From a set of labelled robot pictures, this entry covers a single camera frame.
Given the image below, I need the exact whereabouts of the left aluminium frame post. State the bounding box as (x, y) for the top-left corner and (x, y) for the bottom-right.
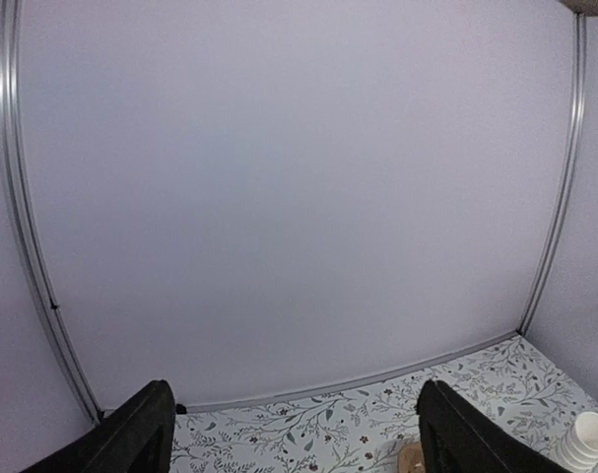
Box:
(0, 1), (103, 425)

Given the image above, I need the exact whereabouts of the aluminium frame post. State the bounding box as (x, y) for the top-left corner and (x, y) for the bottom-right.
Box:
(0, 1), (103, 425)
(517, 12), (589, 336)

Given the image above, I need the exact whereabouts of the floral patterned table mat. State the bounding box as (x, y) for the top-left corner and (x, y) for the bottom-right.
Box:
(170, 336), (598, 472)

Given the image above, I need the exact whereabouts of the right aluminium frame post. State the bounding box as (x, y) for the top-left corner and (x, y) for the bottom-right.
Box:
(517, 12), (589, 336)

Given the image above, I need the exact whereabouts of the brown cardboard cup carrier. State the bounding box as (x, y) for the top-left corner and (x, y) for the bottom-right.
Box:
(397, 442), (426, 473)

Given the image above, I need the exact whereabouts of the stack of white paper cups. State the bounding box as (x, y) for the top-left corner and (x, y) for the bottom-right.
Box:
(555, 412), (598, 472)

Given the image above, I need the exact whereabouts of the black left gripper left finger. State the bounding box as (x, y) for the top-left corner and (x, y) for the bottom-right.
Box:
(26, 380), (175, 473)

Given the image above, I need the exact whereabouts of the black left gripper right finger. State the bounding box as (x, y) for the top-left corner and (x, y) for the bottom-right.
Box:
(416, 380), (558, 473)

